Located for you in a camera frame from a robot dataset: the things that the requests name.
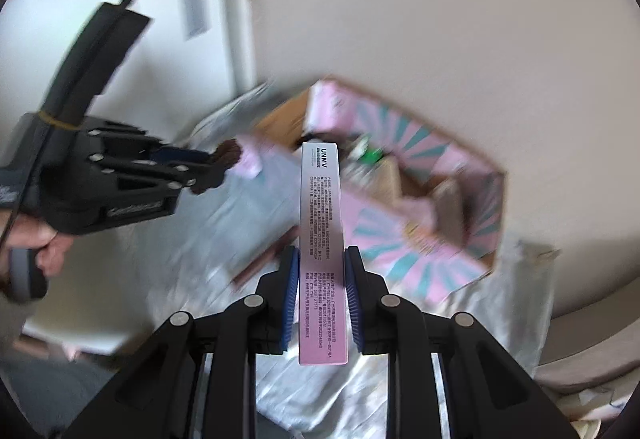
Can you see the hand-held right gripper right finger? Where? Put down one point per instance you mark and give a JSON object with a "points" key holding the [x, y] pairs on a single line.
{"points": [[352, 299]]}

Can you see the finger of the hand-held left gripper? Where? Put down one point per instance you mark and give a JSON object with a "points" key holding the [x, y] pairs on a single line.
{"points": [[187, 155], [175, 179]]}

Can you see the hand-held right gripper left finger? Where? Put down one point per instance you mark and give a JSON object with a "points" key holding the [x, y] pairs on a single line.
{"points": [[290, 299]]}

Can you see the brown hair scrunchie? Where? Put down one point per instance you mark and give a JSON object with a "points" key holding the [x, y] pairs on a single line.
{"points": [[227, 153]]}

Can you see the long pink box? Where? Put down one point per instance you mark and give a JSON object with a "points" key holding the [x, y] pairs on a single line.
{"points": [[320, 219]]}

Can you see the pink teal printed cardboard box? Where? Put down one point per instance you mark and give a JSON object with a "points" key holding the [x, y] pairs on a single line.
{"points": [[430, 144]]}

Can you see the person's left hand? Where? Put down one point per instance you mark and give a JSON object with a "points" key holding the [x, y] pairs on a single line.
{"points": [[52, 249]]}

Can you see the brown cosmetic stick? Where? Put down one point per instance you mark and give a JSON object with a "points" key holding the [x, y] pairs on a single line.
{"points": [[265, 259]]}

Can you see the pink fluffy wristband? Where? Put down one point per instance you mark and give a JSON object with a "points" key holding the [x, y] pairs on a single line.
{"points": [[250, 164]]}

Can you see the white door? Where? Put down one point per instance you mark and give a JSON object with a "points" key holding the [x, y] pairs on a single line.
{"points": [[165, 79]]}

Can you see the grey cushion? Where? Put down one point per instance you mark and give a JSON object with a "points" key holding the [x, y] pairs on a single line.
{"points": [[590, 339]]}

